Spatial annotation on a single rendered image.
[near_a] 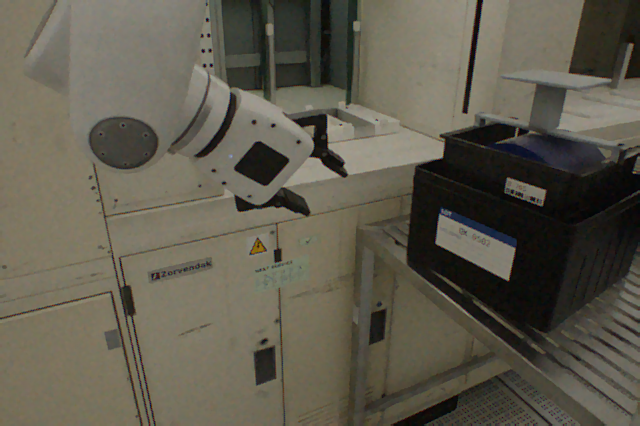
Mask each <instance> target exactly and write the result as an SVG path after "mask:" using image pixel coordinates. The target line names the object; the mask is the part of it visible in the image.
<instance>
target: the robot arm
mask: <svg viewBox="0 0 640 426"><path fill-rule="evenodd" d="M206 2H207V0H54V1H53V2H52V4H51V5H50V7H49V8H48V10H47V12H46V13H45V15H44V17H43V19H42V20H41V21H40V23H39V25H38V27H37V29H36V31H35V33H34V35H33V37H32V39H31V41H30V44H29V46H28V48H27V51H26V54H25V57H24V61H23V71H24V73H25V75H26V76H28V77H30V78H31V79H33V80H35V81H37V82H39V83H40V84H42V85H44V86H46V87H48V88H50V89H52V90H54V91H56V92H58V93H60V94H62V95H64V96H66V97H67V98H69V113H68V117H69V123H70V128H71V131H72V134H73V137H74V139H75V141H76V143H77V145H78V147H79V148H80V150H81V151H82V153H83V154H84V155H85V156H86V157H87V158H88V159H89V160H90V161H91V162H92V163H94V164H95V165H97V166H99V167H101V168H103V169H106V170H108V171H112V172H117V173H134V172H140V171H142V170H144V169H146V168H148V167H150V166H151V165H153V164H155V163H156V162H157V161H158V160H159V159H160V158H161V157H162V156H163V155H164V154H165V153H168V154H170V155H175V153H176V152H178V153H180V154H182V155H184V156H186V157H189V160H190V162H191V163H192V164H193V165H194V166H195V167H197V168H198V169H199V170H200V171H202V172H203V173H204V174H205V175H206V176H207V177H209V178H210V179H211V180H213V181H214V182H216V183H217V184H219V185H220V186H222V187H223V188H225V189H227V190H228V191H230V192H232V193H233V195H234V201H235V205H236V209H237V211H238V212H245V211H250V210H254V209H255V208H256V209H264V208H269V207H273V206H274V207H275V208H277V209H279V208H281V207H284V208H286V209H288V210H290V211H292V212H294V213H296V214H298V213H301V214H303V215H305V216H306V217H309V216H310V215H311V211H310V208H309V206H308V204H307V202H306V199H305V198H304V197H302V196H300V195H298V194H296V193H295V192H293V191H291V190H289V189H287V188H285V187H282V186H283V185H284V184H285V183H286V182H287V181H288V180H289V179H290V178H291V177H292V176H293V174H294V173H295V172H296V171H297V170H298V169H299V168H300V167H301V166H302V165H303V163H304V162H305V161H306V160H307V159H308V158H309V157H313V158H319V159H320V161H321V163H322V165H323V166H325V167H327V168H328V169H330V170H331V171H333V172H335V173H336V174H338V175H339V176H341V177H343V178H346V177H347V176H348V173H347V171H346V169H345V168H344V166H343V165H344V164H345V161H344V160H343V158H342V157H341V156H340V155H338V154H337V153H335V152H334V151H332V150H331V149H329V148H328V133H327V115H326V114H325V112H324V111H323V110H322V109H316V110H312V111H306V112H301V113H295V114H289V113H288V112H286V111H284V110H282V109H281V108H279V107H277V106H275V105H274V104H272V103H270V102H268V101H266V100H264V99H262V98H260V97H257V96H255V95H253V94H251V93H248V92H246V91H243V90H240V89H238V88H234V87H233V88H231V89H230V90H229V87H228V85H227V84H226V83H225V82H224V81H222V79H220V78H219V77H217V76H216V75H214V74H213V73H211V72H210V71H208V70H207V69H203V68H202V67H200V66H199V65H197V64H196V58H197V53H198V48H199V43H200V38H201V33H202V27H203V22H204V16H205V10H206ZM310 126H315V129H314V136H310V134H309V133H308V132H306V131H304V128H305V127H310ZM249 195H251V196H249Z"/></svg>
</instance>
